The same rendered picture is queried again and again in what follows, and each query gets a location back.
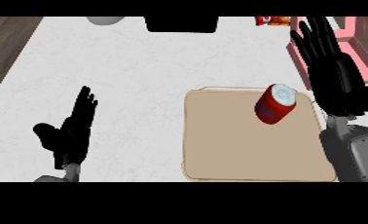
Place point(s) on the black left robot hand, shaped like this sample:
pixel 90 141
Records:
pixel 77 127

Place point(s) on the red can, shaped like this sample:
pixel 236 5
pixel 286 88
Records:
pixel 273 104

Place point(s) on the red and orange package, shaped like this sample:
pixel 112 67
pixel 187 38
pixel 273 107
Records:
pixel 272 20

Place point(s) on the grey round object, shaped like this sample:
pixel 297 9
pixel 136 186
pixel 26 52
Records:
pixel 105 20

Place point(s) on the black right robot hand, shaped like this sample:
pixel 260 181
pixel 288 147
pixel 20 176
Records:
pixel 335 82

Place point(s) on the tan tray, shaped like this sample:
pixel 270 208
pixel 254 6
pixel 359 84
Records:
pixel 252 140

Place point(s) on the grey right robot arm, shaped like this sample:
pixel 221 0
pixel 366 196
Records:
pixel 347 150

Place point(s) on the pink box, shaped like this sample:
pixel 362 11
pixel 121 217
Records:
pixel 351 44

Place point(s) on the black appliance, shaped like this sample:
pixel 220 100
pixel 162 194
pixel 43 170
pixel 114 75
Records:
pixel 180 24

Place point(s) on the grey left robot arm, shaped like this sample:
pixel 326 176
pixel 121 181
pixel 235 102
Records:
pixel 63 173

